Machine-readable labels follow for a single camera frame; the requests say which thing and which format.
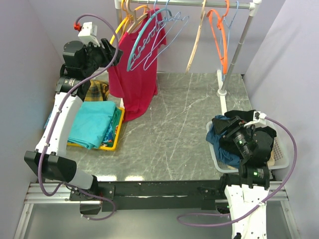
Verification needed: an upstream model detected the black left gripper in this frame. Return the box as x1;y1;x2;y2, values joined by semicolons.
82;38;124;77

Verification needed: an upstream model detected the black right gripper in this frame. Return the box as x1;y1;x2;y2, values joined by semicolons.
211;115;254;157

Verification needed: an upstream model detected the dark blue shirt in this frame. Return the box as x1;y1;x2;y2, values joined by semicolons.
206;123;242;169

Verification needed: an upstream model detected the black shirt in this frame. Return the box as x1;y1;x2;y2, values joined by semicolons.
219;110;277;167

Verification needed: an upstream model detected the light blue wavy hanger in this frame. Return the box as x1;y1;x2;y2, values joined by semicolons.
127;8;172;72

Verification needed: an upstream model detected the magenta pink shirt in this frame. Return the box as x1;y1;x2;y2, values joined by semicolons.
108;18;158;122

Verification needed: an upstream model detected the beige hanger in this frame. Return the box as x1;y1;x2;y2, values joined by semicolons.
125;0;150;34

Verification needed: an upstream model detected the cream beige shirt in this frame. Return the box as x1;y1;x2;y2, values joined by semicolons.
267;151;275;167

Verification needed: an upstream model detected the wooden hanger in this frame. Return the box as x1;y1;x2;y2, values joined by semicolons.
185;0;206;73

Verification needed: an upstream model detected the pale blue wire hanger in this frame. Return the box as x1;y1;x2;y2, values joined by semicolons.
127;0;174;72

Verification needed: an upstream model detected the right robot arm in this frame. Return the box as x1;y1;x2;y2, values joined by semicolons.
212;117;274;239

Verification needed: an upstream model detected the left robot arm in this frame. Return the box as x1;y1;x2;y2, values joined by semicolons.
24;38;123;200

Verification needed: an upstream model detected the yellow plastic hanger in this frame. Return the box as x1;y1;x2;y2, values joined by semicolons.
110;0;130;44

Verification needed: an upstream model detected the yellow plaid shirt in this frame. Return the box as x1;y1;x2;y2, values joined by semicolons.
85;80;110;102

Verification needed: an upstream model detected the orange plastic hanger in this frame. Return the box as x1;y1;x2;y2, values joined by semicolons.
206;0;230;75

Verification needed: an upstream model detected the white perforated plastic basket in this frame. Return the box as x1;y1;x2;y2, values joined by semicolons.
208;135;290;173

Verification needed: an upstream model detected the black base bar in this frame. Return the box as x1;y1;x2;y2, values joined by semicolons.
69;180;226;215

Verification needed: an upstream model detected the folded turquoise cloth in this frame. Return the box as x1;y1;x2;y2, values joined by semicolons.
68;101;117;149

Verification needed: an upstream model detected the green printed garment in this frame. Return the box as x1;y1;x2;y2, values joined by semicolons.
102;108;122;147

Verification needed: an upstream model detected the yellow plastic tray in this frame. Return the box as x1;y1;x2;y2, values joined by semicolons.
66;107;125;152

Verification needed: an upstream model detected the blue patterned cloth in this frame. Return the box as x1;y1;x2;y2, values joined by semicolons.
43;112;52;129

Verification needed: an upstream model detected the white clothes rack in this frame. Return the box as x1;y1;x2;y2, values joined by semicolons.
125;0;262;114

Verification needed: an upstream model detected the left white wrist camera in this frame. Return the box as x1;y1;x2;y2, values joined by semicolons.
73;22;100;47

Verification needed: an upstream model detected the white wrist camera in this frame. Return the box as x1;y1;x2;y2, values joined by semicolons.
244;111;267;127
73;22;100;47

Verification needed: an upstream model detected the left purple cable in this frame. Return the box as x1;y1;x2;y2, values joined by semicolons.
37;13;120;222

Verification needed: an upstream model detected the purple cable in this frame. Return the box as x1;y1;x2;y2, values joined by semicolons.
176;116;298;227
37;13;120;222

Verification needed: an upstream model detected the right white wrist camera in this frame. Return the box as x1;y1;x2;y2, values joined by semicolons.
244;111;267;127

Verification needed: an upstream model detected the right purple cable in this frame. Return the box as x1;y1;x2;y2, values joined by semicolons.
176;116;298;227

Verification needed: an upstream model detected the thin blue wire hanger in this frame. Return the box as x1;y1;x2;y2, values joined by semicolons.
220;0;239;82

